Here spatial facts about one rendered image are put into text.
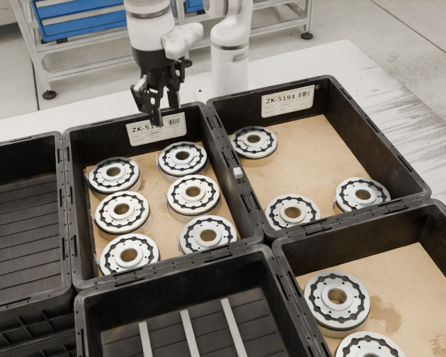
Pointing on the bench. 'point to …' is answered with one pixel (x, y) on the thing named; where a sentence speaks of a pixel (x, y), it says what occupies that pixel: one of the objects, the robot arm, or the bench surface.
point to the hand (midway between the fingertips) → (165, 110)
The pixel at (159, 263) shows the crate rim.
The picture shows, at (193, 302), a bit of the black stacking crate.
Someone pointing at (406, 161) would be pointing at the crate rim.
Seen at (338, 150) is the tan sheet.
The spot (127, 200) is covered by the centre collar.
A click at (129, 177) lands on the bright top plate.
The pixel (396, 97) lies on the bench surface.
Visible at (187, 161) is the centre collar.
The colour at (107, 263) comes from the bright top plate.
